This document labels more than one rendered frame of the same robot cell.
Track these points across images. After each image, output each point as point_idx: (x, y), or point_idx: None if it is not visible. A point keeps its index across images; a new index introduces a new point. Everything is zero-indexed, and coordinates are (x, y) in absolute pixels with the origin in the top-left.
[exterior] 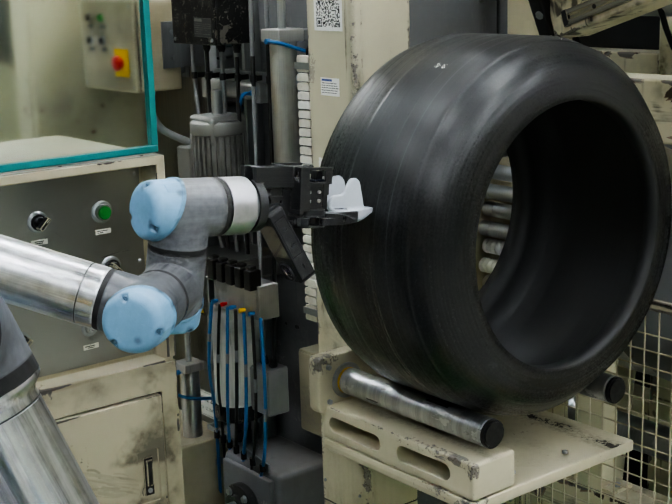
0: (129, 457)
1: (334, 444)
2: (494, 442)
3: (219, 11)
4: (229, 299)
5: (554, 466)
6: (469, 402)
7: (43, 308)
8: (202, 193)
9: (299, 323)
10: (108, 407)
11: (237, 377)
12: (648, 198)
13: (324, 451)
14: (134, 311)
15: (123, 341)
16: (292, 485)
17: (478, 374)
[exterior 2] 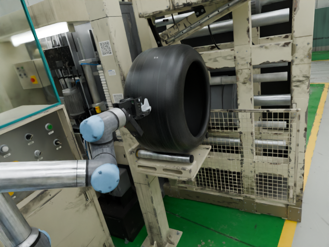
0: (79, 193)
1: (140, 171)
2: (192, 160)
3: (63, 58)
4: None
5: (200, 159)
6: (184, 152)
7: (61, 187)
8: (107, 118)
9: None
10: None
11: None
12: (206, 85)
13: (131, 171)
14: (105, 177)
15: (104, 189)
16: (119, 179)
17: (188, 145)
